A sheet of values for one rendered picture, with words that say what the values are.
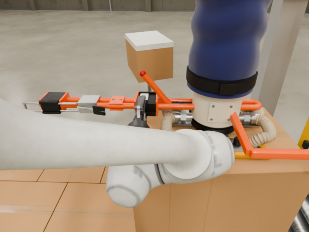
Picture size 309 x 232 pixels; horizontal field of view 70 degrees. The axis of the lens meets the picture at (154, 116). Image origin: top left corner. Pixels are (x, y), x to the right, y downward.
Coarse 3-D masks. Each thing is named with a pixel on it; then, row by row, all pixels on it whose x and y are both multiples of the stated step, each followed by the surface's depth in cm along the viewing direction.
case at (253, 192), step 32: (192, 128) 90; (256, 128) 89; (256, 160) 74; (288, 160) 73; (160, 192) 73; (192, 192) 73; (224, 192) 74; (256, 192) 74; (288, 192) 75; (160, 224) 82; (192, 224) 83; (224, 224) 84; (256, 224) 84; (288, 224) 85
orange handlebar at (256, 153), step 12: (120, 96) 83; (108, 108) 80; (120, 108) 80; (132, 108) 80; (168, 108) 79; (180, 108) 78; (192, 108) 78; (240, 108) 77; (252, 108) 77; (240, 132) 64; (240, 144) 62; (252, 156) 57; (264, 156) 57; (276, 156) 57; (288, 156) 56; (300, 156) 56
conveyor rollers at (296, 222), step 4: (304, 200) 120; (304, 204) 118; (308, 204) 118; (300, 208) 119; (304, 208) 116; (308, 208) 116; (304, 212) 115; (308, 212) 114; (296, 216) 112; (304, 216) 115; (308, 216) 113; (296, 220) 110; (300, 220) 111; (308, 220) 112; (292, 224) 110; (296, 224) 109; (300, 224) 108; (296, 228) 108; (300, 228) 107; (304, 228) 107
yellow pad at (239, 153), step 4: (236, 136) 77; (232, 140) 79; (236, 140) 75; (232, 144) 77; (236, 144) 76; (264, 144) 78; (236, 148) 75; (240, 148) 75; (236, 152) 74; (240, 152) 74; (236, 156) 74; (240, 156) 74; (244, 156) 74; (248, 156) 73
